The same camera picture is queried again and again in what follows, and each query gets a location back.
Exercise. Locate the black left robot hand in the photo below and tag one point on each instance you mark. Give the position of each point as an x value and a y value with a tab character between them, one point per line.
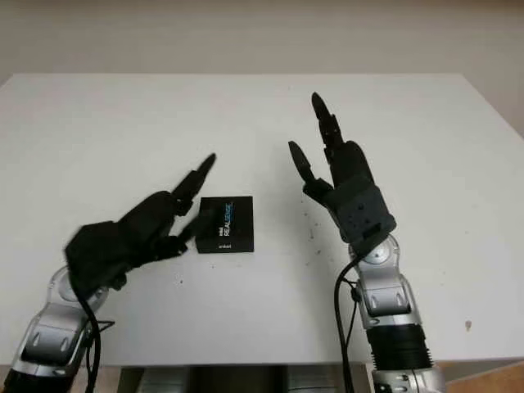
155	217

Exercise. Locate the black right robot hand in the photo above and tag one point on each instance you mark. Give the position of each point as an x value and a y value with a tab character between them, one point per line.
348	168

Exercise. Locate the black box lid intel print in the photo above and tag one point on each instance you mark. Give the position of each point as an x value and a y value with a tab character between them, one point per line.
227	221

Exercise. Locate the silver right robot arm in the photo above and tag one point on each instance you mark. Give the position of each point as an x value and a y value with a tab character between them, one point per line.
389	303

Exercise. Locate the dark grey robot torso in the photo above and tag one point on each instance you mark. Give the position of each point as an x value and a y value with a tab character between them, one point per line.
229	380

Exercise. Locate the white table leg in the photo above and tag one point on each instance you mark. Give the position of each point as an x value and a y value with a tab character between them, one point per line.
368	378

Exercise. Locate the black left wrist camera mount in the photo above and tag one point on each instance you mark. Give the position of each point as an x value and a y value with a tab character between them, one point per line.
94	254

